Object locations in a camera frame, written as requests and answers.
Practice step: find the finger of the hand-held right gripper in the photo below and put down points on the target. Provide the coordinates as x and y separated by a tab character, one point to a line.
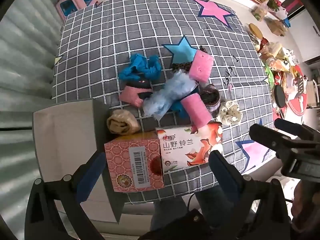
287	126
265	135

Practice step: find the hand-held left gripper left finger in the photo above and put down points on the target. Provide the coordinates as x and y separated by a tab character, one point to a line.
91	172

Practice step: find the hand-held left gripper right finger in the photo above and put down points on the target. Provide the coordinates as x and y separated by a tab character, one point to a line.
218	163

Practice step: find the white storage box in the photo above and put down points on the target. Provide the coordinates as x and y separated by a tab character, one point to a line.
65	135

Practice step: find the light blue fluffy cloth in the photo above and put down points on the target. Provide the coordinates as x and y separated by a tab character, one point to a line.
167	92

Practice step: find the red round mat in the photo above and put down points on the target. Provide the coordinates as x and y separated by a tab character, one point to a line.
298	102

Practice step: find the black round pan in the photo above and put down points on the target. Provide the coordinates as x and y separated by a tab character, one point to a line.
279	96

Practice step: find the white floral tissue pack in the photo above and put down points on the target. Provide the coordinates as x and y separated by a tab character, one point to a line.
185	147

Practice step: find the white dotted scrunchie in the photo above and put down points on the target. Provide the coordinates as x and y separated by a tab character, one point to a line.
229	113

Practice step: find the pink patterned tissue box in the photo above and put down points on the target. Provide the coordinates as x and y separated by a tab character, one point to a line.
132	162

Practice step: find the beige rolled cloth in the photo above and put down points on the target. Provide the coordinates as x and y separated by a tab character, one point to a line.
122	123

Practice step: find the pink sponge roll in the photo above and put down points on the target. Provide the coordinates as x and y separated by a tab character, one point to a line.
196	110
201	65

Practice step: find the small teal blue cloth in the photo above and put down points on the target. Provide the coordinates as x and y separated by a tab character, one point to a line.
178	108

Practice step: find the black bag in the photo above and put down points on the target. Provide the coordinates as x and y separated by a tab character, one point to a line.
180	226

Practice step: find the pink and black cloth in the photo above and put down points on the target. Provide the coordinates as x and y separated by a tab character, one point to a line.
132	92

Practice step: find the round wooden lid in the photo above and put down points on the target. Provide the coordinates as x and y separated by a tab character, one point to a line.
256	30

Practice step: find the leopard print scrunchie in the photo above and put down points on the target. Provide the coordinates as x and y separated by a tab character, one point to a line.
181	66

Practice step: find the white flower vase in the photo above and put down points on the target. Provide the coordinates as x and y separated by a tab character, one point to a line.
281	11

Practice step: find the white sheer curtain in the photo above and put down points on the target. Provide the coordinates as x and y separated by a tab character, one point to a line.
22	67

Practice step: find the grey checked star blanket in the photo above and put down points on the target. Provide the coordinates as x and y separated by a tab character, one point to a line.
150	30

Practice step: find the pink plastic stool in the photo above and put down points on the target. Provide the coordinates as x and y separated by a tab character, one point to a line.
75	1

